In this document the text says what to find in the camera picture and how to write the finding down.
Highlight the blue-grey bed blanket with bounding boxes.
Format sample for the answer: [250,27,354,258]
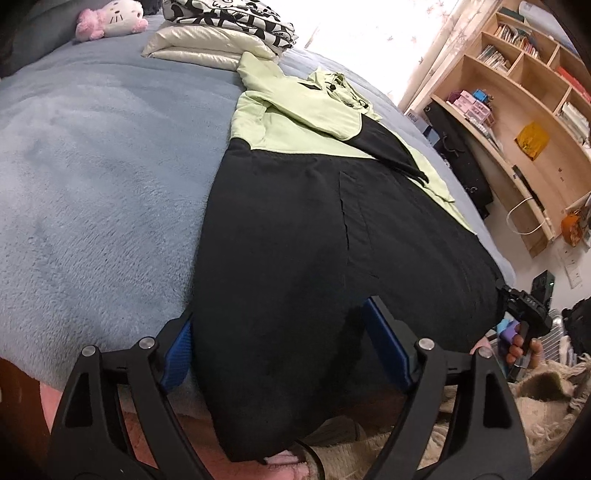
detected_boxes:
[0,11,515,402]

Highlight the black flat device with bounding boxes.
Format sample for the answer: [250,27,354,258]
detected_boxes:
[512,165,546,210]

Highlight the cream folded puffer jacket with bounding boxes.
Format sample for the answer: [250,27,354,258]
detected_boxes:
[141,24,282,72]

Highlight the white wall socket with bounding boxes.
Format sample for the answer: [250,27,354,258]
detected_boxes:
[564,251,585,289]

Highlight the white cable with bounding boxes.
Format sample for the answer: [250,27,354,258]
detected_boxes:
[505,196,555,238]

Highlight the green and black hooded jacket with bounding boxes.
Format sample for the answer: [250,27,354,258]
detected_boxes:
[189,52,506,464]

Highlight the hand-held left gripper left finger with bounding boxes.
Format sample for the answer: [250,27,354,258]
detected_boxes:
[46,311,218,480]

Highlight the silver ribbed suitcase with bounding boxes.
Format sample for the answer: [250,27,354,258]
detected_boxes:
[538,311,573,370]

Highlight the black white printed folded clothes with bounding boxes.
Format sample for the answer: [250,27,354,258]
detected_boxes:
[161,0,296,49]

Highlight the long black bag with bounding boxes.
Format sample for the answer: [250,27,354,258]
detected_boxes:
[422,99,494,220]

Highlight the white floral curtain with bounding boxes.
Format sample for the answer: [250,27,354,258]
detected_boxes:
[295,0,509,114]

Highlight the pink white plush toy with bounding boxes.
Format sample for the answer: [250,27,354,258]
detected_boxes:
[75,0,149,43]

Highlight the blue-grey pillow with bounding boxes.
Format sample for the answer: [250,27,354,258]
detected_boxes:
[0,0,88,79]

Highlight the wooden bookshelf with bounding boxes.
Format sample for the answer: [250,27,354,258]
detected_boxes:
[404,0,591,259]

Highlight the black cloth pile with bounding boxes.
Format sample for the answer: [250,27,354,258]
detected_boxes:
[563,298,591,342]

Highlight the row of books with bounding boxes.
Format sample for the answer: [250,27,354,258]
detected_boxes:
[495,22,541,58]
[560,102,591,141]
[477,45,511,72]
[556,66,591,100]

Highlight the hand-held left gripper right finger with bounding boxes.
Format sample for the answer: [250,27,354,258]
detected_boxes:
[362,295,532,480]

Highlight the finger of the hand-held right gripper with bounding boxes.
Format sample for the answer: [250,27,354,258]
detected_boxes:
[495,282,525,301]

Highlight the yellow bag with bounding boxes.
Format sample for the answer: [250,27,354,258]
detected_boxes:
[515,121,551,161]

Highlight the person's right hand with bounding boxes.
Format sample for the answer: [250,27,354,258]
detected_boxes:
[505,335,544,370]

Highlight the brown wooden bed frame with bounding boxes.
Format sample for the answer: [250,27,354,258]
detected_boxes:
[0,357,51,462]

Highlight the stack of pink boxes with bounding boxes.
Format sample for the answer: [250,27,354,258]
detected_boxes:
[447,89,492,125]

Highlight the orange bag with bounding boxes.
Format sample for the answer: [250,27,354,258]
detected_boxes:
[561,210,591,247]

